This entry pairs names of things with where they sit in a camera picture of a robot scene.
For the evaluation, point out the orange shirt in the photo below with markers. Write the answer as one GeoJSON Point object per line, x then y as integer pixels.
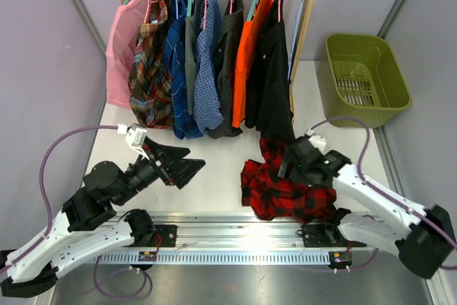
{"type": "Point", "coordinates": [245, 57]}

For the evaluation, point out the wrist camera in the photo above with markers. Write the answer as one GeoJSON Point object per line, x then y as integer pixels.
{"type": "Point", "coordinates": [317, 141]}
{"type": "Point", "coordinates": [135, 136]}

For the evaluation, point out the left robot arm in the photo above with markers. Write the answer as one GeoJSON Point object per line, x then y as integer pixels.
{"type": "Point", "coordinates": [76, 234]}

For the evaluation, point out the dark pinstripe shirt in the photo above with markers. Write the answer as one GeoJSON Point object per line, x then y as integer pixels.
{"type": "Point", "coordinates": [224, 64]}

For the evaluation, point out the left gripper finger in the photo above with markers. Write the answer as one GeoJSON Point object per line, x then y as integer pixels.
{"type": "Point", "coordinates": [153, 147]}
{"type": "Point", "coordinates": [182, 171]}

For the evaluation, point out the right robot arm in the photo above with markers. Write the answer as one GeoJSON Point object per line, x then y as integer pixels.
{"type": "Point", "coordinates": [421, 238]}

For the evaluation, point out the grey shirt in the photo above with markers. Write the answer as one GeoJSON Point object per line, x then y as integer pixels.
{"type": "Point", "coordinates": [192, 30]}

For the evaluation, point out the green plastic basket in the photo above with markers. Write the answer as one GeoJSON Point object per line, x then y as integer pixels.
{"type": "Point", "coordinates": [358, 76]}

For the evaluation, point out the red black plaid shirt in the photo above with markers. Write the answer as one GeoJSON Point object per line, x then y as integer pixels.
{"type": "Point", "coordinates": [271, 197]}

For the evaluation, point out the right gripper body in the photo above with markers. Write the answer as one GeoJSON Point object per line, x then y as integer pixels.
{"type": "Point", "coordinates": [298, 171]}

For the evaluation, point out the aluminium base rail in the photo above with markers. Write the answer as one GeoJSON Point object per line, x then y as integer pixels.
{"type": "Point", "coordinates": [191, 239]}

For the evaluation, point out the brown plaid shirt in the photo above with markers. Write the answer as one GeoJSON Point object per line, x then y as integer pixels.
{"type": "Point", "coordinates": [149, 79]}

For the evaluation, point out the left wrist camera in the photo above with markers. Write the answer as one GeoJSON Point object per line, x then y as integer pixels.
{"type": "Point", "coordinates": [135, 136]}

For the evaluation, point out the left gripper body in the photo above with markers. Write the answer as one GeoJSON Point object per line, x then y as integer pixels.
{"type": "Point", "coordinates": [161, 171]}

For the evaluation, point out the blue striped shirt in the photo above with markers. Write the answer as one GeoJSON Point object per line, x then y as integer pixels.
{"type": "Point", "coordinates": [174, 56]}

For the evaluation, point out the blue checked shirt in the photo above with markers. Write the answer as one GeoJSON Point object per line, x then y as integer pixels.
{"type": "Point", "coordinates": [207, 113]}

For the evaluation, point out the light blue wire hanger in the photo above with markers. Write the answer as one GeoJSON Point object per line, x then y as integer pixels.
{"type": "Point", "coordinates": [294, 46]}

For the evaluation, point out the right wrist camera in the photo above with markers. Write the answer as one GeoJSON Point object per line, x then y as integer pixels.
{"type": "Point", "coordinates": [317, 141]}

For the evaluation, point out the pink shirt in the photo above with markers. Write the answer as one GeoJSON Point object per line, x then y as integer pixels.
{"type": "Point", "coordinates": [120, 51]}

